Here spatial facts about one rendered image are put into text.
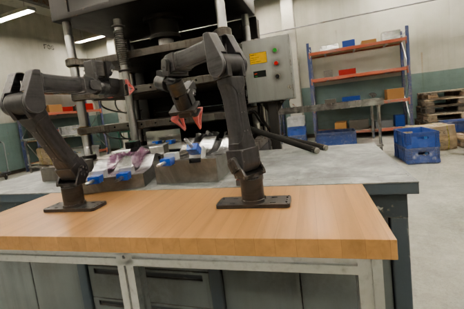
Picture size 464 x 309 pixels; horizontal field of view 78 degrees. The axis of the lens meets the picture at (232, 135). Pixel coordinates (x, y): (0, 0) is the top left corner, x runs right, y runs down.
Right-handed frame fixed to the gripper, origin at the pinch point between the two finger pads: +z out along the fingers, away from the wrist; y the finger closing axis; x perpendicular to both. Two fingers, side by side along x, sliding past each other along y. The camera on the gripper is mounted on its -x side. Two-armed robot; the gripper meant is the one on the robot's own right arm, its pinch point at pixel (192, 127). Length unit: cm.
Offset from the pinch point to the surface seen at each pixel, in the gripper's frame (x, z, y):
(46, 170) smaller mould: -2, 19, 88
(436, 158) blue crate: -245, 248, -189
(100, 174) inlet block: 15.8, 7.0, 35.7
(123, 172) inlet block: 14.6, 7.7, 26.2
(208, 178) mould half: 10.9, 16.0, -4.7
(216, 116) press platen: -68, 38, 18
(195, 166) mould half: 8.6, 11.9, -0.1
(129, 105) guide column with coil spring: -73, 24, 80
